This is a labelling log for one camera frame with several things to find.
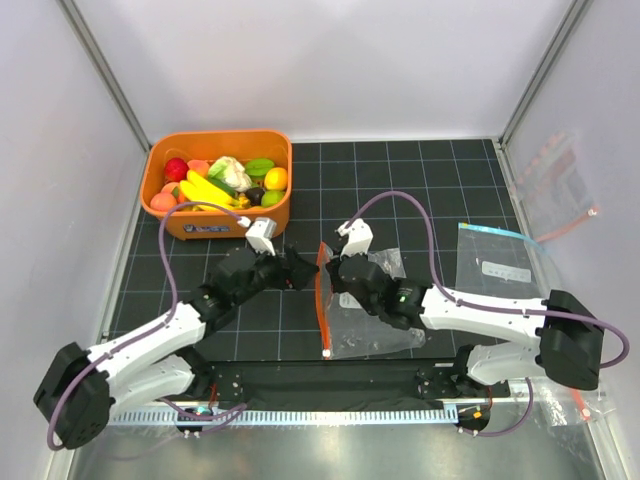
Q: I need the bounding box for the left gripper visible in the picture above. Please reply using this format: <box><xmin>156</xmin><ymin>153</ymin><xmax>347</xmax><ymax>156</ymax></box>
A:
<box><xmin>233</xmin><ymin>241</ymin><xmax>318</xmax><ymax>306</ymax></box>

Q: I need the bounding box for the red zipper clear bag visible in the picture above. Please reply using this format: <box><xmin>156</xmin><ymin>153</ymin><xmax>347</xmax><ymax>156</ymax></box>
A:
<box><xmin>314</xmin><ymin>243</ymin><xmax>426</xmax><ymax>360</ymax></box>

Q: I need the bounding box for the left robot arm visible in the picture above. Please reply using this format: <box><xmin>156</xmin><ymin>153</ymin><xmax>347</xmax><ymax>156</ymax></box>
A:
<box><xmin>34</xmin><ymin>246</ymin><xmax>319</xmax><ymax>451</ymax></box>

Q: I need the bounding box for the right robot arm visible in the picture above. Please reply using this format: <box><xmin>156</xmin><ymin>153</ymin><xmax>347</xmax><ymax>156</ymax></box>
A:
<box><xmin>326</xmin><ymin>254</ymin><xmax>604</xmax><ymax>396</ymax></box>

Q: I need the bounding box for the blue zipper clear bag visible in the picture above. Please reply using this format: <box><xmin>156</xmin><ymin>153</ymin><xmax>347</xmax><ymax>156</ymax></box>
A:
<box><xmin>455</xmin><ymin>222</ymin><xmax>550</xmax><ymax>299</ymax></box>

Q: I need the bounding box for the green lime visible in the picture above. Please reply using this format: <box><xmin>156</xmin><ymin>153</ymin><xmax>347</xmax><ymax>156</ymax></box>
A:
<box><xmin>261</xmin><ymin>190</ymin><xmax>285</xmax><ymax>208</ymax></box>

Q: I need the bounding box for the dark purple fruit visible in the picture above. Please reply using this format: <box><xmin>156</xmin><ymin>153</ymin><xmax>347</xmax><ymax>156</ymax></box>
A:
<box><xmin>244</xmin><ymin>187</ymin><xmax>265</xmax><ymax>206</ymax></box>

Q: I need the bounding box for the yellow lemon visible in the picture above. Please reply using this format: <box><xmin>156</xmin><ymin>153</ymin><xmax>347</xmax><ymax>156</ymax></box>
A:
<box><xmin>264</xmin><ymin>167</ymin><xmax>289</xmax><ymax>191</ymax></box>

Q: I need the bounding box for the black grid mat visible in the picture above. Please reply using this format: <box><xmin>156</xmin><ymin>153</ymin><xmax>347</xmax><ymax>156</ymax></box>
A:
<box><xmin>101</xmin><ymin>139</ymin><xmax>518</xmax><ymax>361</ymax></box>

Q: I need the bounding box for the green cucumber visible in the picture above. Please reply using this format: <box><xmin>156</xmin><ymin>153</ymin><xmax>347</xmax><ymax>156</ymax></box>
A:
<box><xmin>208</xmin><ymin>178</ymin><xmax>237</xmax><ymax>198</ymax></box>

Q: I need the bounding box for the green star fruit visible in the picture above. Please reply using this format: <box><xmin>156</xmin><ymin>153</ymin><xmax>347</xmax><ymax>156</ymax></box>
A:
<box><xmin>244</xmin><ymin>157</ymin><xmax>276</xmax><ymax>178</ymax></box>

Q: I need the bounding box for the orange plastic bin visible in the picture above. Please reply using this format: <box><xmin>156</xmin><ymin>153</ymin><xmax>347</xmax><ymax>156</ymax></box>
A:
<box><xmin>139</xmin><ymin>129</ymin><xmax>294</xmax><ymax>241</ymax></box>

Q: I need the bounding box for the cauliflower toy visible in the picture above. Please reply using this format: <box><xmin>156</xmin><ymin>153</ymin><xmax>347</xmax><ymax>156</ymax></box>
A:
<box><xmin>207</xmin><ymin>156</ymin><xmax>252</xmax><ymax>193</ymax></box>

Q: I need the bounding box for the yellow banana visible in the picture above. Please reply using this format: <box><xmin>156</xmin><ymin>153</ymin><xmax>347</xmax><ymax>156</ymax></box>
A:
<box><xmin>179</xmin><ymin>170</ymin><xmax>240</xmax><ymax>210</ymax></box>

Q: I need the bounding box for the peach upper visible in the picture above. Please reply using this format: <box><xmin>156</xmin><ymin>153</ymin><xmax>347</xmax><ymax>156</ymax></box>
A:
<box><xmin>187</xmin><ymin>159</ymin><xmax>210</xmax><ymax>178</ymax></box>

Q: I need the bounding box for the peach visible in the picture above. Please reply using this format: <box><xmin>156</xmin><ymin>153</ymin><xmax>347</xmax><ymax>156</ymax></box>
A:
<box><xmin>187</xmin><ymin>159</ymin><xmax>210</xmax><ymax>178</ymax></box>
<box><xmin>160</xmin><ymin>182</ymin><xmax>186</xmax><ymax>206</ymax></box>
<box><xmin>149</xmin><ymin>192</ymin><xmax>178</xmax><ymax>212</ymax></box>

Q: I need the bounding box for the peach front left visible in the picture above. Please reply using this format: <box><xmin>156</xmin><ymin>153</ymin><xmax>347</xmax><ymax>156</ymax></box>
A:
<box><xmin>149</xmin><ymin>192</ymin><xmax>178</xmax><ymax>212</ymax></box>

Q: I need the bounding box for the peach middle left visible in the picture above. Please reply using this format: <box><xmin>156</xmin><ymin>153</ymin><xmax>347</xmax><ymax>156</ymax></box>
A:
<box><xmin>160</xmin><ymin>182</ymin><xmax>186</xmax><ymax>206</ymax></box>

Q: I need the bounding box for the red apple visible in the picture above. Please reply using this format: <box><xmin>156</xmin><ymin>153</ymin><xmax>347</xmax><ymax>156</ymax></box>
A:
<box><xmin>164</xmin><ymin>157</ymin><xmax>189</xmax><ymax>182</ymax></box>

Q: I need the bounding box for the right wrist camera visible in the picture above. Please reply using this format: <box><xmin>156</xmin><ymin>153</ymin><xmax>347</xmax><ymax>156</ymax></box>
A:
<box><xmin>336</xmin><ymin>218</ymin><xmax>373</xmax><ymax>257</ymax></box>

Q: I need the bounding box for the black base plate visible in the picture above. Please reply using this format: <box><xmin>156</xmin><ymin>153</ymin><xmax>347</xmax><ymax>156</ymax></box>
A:
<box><xmin>159</xmin><ymin>359</ymin><xmax>510</xmax><ymax>412</ymax></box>

